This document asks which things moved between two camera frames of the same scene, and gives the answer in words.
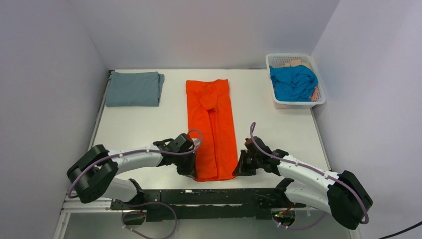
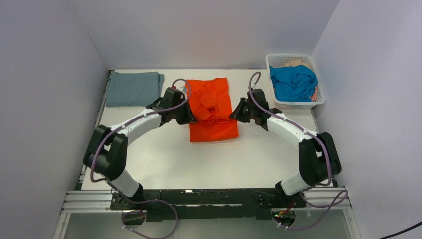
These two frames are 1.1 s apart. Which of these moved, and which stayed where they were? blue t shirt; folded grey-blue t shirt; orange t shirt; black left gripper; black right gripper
Moved: black left gripper; orange t shirt; black right gripper
Stayed: folded grey-blue t shirt; blue t shirt
